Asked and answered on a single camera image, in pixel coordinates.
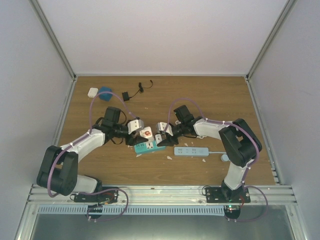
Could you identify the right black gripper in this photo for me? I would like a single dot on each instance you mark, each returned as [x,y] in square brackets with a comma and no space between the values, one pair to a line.
[168,142]

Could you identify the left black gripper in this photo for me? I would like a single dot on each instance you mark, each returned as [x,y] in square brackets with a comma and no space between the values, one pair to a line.
[133,141]

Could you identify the light blue power strip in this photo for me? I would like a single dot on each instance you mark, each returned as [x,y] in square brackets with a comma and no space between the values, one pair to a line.
[185,151]

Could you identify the white 66W usb charger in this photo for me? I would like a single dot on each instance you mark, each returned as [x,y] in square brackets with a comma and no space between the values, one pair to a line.
[158,138]

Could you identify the blue cube plug adapter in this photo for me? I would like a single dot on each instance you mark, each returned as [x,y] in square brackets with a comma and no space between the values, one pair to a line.
[104,93]

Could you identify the white square plug adapter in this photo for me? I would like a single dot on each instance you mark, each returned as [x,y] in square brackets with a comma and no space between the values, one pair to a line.
[92,92]

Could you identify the white cube socket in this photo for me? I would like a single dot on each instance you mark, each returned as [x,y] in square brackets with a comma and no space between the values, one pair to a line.
[147,133]

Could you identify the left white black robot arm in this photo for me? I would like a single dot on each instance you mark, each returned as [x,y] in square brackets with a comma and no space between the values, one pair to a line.
[58,172]

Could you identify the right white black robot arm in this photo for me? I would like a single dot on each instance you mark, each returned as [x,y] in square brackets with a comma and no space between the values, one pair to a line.
[239,141]

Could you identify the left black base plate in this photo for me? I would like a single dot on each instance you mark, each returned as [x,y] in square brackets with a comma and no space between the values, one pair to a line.
[109,195]

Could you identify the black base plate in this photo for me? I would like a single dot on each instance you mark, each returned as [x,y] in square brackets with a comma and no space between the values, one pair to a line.
[215,194]
[109,195]

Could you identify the grey slotted cable duct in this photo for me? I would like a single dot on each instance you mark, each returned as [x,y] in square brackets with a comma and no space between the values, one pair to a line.
[134,210]

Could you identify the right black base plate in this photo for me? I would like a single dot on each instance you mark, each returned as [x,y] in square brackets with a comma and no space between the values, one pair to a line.
[215,194]

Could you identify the left aluminium frame post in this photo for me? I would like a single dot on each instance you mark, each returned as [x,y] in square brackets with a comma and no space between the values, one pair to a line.
[52,36]

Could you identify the aluminium frame post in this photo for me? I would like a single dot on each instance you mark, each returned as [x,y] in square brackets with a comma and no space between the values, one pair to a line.
[288,6]
[52,36]

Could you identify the aluminium front rail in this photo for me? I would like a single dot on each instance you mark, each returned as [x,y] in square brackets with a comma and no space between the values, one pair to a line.
[174,195]

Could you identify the right aluminium frame post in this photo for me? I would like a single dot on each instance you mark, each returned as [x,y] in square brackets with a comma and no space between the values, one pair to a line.
[288,6]

